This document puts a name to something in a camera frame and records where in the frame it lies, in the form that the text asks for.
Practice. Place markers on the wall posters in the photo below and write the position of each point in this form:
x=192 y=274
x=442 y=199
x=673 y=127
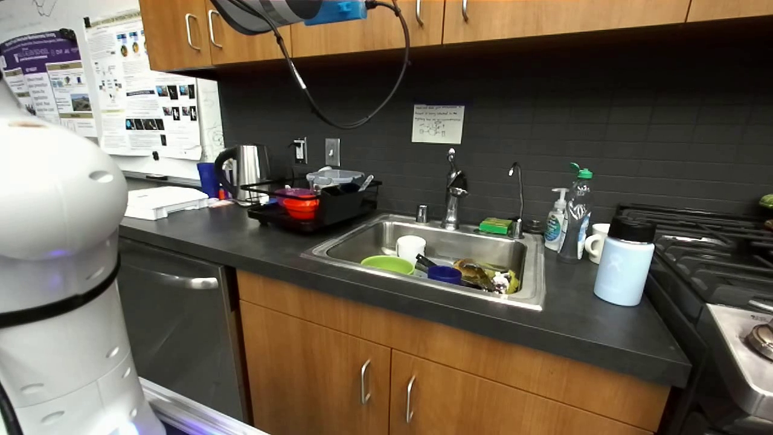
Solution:
x=99 y=82

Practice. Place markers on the red bowl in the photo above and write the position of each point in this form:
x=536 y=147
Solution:
x=301 y=203

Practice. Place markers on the clear soap dispenser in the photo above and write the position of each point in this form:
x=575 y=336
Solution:
x=555 y=226

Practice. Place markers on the steel electric kettle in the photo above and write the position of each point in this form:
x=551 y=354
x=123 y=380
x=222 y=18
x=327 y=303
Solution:
x=239 y=169

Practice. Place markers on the white paper box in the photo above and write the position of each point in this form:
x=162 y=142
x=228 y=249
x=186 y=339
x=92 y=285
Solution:
x=162 y=200

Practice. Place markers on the chrome faucet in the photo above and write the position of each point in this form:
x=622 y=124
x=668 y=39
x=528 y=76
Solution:
x=455 y=191

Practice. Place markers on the white mug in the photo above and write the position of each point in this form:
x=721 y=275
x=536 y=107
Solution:
x=594 y=239

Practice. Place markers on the wall power outlet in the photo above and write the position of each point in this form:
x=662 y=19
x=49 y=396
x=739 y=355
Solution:
x=301 y=151

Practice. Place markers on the black dish rack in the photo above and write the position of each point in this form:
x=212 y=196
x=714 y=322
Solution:
x=345 y=194

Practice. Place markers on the green plate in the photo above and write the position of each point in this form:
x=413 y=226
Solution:
x=390 y=263

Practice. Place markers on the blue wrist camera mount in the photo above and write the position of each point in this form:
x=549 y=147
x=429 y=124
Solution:
x=339 y=11

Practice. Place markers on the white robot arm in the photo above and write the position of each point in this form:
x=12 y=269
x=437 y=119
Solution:
x=65 y=362

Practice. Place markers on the white wall note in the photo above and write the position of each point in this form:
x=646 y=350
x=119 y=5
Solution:
x=437 y=124

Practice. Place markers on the wall light switch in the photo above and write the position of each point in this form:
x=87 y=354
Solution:
x=331 y=151

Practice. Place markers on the small chrome tap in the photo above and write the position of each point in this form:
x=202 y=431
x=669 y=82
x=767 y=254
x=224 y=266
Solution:
x=516 y=175

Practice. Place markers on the green sponge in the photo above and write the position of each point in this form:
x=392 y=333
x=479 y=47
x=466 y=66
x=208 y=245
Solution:
x=496 y=226

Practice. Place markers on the blue plastic cup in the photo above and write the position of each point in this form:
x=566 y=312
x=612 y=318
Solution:
x=208 y=179

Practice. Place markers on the white cup in sink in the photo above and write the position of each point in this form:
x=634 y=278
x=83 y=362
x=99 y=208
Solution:
x=408 y=246

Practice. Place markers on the aluminium rail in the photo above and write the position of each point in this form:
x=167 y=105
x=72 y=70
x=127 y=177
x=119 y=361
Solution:
x=186 y=417

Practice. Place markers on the stainless steel sink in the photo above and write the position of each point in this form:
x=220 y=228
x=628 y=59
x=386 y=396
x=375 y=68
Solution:
x=493 y=269

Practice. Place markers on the black gas stove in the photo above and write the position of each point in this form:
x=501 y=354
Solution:
x=711 y=281

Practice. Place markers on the stainless steel dishwasher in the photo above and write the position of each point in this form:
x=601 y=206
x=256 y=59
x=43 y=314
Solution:
x=181 y=324

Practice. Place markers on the green cap dish soap bottle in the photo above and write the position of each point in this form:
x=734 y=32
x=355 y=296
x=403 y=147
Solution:
x=578 y=210

